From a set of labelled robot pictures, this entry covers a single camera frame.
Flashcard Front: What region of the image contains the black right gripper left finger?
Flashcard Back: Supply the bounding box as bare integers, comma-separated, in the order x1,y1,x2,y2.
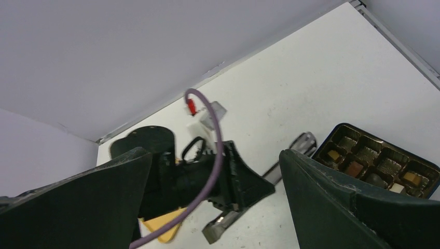
1,147,152,248

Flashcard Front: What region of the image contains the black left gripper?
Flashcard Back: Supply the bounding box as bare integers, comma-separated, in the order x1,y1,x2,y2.
109,126,275,220

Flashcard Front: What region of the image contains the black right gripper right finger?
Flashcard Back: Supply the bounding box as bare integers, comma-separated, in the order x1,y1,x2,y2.
279,149,439,248

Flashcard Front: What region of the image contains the blue chocolate box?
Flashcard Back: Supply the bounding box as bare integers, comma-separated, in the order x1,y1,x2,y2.
313,123,439,199

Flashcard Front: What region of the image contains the brown chocolate in box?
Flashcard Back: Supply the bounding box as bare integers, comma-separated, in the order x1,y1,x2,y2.
345,161,364,178

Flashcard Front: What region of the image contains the yellow tray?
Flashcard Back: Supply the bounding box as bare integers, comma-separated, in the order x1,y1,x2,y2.
139,207,186,244

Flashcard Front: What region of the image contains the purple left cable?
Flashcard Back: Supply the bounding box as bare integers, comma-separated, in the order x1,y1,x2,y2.
129,88,225,249

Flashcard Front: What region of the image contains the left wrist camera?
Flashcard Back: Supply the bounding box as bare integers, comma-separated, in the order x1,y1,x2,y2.
186,99,217,154

